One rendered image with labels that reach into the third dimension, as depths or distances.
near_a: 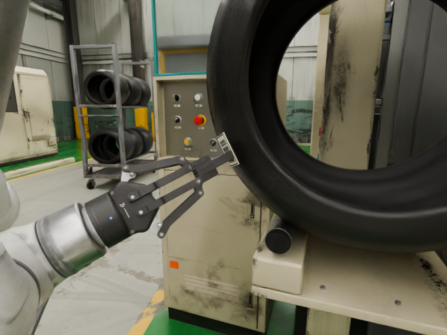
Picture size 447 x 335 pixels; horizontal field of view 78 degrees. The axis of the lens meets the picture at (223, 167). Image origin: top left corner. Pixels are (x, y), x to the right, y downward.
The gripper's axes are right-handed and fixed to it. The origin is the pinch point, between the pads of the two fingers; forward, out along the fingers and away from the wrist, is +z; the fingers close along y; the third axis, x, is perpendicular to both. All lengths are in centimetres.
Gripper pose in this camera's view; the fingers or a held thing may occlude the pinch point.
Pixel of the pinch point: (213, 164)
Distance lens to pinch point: 46.6
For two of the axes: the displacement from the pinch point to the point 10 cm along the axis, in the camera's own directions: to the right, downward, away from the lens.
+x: 3.0, -1.4, -9.4
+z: 8.3, -4.5, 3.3
